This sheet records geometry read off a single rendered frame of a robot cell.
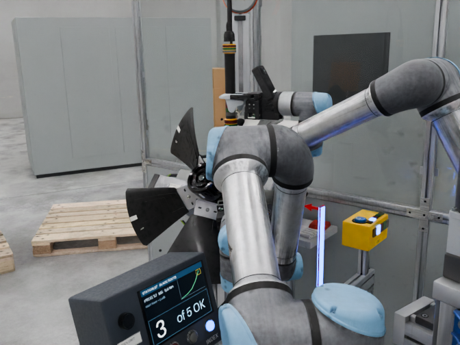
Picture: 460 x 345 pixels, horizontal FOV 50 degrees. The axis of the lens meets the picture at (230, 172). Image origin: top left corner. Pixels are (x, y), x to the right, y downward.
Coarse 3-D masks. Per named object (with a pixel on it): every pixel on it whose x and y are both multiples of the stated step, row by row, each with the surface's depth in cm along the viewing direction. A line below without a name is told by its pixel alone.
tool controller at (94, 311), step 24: (144, 264) 102; (168, 264) 98; (192, 264) 99; (96, 288) 92; (120, 288) 88; (144, 288) 90; (168, 288) 94; (192, 288) 98; (72, 312) 90; (96, 312) 84; (120, 312) 85; (144, 312) 89; (168, 312) 93; (192, 312) 97; (216, 312) 103; (96, 336) 86; (120, 336) 85; (144, 336) 88; (216, 336) 102
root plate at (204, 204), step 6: (198, 204) 172; (204, 204) 172; (210, 204) 173; (216, 204) 174; (198, 210) 171; (204, 210) 172; (210, 210) 172; (216, 210) 173; (204, 216) 171; (210, 216) 171
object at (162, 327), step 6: (156, 318) 91; (162, 318) 92; (168, 318) 93; (150, 324) 90; (156, 324) 91; (162, 324) 92; (168, 324) 93; (150, 330) 89; (156, 330) 90; (162, 330) 91; (168, 330) 92; (156, 336) 90; (162, 336) 91; (168, 336) 92; (156, 342) 90
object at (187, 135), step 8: (192, 112) 191; (184, 120) 195; (192, 120) 189; (184, 128) 193; (192, 128) 187; (176, 136) 199; (184, 136) 193; (192, 136) 187; (176, 144) 200; (184, 144) 193; (192, 144) 186; (176, 152) 200; (184, 152) 194; (192, 152) 186; (184, 160) 195; (192, 160) 187; (192, 168) 190
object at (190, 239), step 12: (192, 216) 169; (192, 228) 167; (204, 228) 168; (216, 228) 170; (180, 240) 165; (192, 240) 165; (204, 240) 166; (216, 240) 167; (168, 252) 164; (204, 252) 164; (216, 252) 165; (216, 264) 163; (216, 276) 161
